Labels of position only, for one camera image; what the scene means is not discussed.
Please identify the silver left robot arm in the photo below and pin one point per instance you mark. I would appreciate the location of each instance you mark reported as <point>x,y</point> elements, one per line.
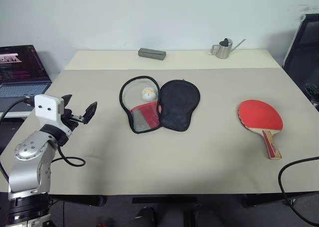
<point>27,149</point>

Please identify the black office chair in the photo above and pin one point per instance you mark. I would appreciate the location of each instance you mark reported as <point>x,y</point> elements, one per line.
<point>302,50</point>

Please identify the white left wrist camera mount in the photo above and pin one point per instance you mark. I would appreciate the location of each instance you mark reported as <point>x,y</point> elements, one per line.
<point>46,107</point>

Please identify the red table tennis paddle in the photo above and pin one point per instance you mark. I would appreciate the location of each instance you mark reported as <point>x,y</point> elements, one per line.
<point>259,115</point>

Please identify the white pompom with yellow heart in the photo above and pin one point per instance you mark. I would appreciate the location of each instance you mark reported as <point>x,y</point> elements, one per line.
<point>148,94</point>

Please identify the grey rectangular box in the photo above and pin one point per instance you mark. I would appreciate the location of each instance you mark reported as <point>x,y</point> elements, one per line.
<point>152,54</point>

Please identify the beige table mat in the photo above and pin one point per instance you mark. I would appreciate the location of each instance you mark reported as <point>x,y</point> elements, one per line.
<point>174,157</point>

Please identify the black mesh paddle case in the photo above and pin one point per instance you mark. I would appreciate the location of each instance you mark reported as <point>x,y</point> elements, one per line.
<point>177,105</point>

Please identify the dark rounded shape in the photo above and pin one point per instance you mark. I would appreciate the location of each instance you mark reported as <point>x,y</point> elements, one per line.
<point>147,218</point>

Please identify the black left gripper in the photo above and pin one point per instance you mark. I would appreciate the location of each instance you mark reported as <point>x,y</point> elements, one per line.
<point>71,120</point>

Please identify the small metal watering can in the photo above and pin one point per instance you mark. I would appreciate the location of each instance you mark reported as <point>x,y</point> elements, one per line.
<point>223,51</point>

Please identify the black ribbed object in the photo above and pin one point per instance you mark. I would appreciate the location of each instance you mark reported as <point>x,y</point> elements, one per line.
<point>312,91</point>

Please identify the open laptop computer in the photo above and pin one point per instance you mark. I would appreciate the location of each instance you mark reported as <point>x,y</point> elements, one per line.
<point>22,87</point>

